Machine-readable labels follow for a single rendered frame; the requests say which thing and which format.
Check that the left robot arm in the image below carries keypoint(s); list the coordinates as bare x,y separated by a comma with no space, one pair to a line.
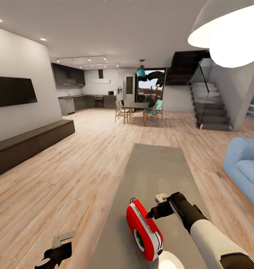
54,256

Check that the range hood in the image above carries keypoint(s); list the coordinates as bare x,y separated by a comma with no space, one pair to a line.
100,80

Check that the sofa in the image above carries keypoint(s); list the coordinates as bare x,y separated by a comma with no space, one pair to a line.
239,165

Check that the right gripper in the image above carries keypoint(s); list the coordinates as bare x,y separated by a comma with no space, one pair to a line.
158,212

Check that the radio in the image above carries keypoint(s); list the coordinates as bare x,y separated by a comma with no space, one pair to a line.
147,235

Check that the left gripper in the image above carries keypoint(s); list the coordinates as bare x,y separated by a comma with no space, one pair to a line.
64,251

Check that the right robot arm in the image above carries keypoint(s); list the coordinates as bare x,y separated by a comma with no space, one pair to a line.
217,250

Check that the breakfast table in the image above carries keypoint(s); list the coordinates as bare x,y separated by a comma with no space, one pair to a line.
136,105

